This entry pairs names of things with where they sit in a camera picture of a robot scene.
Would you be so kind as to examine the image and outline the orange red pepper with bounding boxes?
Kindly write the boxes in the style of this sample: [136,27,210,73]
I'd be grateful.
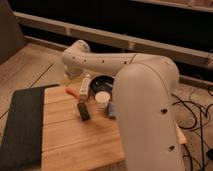
[65,88,80,100]

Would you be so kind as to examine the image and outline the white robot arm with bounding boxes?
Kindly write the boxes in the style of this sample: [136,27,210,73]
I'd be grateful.
[62,40,185,171]

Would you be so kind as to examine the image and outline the black bowl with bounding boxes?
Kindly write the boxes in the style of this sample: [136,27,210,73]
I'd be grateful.
[90,75,114,94]

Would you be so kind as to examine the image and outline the white paper cup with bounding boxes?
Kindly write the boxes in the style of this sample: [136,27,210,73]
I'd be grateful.
[95,91,110,109]

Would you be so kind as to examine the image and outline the dark brown rectangular bar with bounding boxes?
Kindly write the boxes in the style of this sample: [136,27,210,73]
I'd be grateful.
[77,102,90,121]

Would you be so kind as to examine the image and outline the blue sponge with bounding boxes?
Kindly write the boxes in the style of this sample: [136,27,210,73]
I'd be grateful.
[108,101,116,118]

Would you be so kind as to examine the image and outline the dark grey table mat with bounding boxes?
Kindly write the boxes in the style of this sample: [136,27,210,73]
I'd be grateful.
[0,84,56,171]

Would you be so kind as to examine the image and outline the black floor cables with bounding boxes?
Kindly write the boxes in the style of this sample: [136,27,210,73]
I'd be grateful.
[171,84,213,171]

